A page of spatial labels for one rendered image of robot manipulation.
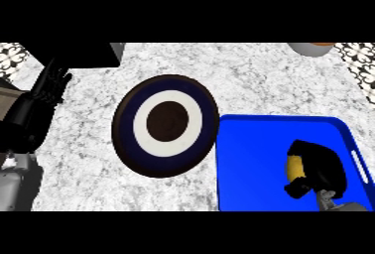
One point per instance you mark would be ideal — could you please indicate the grey bowl with orange content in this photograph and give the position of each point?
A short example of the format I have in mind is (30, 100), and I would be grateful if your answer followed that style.
(311, 49)

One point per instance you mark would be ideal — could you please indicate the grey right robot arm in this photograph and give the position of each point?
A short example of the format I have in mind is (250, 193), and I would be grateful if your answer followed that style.
(337, 204)

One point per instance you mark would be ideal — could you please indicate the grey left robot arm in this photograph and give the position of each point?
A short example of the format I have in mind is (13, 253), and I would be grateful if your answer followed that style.
(16, 182)

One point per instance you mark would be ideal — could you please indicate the blue plastic tray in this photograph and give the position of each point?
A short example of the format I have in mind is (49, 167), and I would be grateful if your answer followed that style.
(255, 158)

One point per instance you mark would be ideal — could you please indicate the dark blue white ringed plate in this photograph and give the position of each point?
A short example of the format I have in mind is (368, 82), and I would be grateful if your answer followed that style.
(168, 125)

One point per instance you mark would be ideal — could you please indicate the yellow lemon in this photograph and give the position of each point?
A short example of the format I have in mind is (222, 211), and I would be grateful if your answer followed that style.
(295, 168)

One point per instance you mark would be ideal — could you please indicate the black appliance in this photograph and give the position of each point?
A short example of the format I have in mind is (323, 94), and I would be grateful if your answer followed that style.
(79, 54)

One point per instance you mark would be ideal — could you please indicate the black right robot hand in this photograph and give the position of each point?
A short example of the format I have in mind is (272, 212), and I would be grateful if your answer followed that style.
(323, 168)

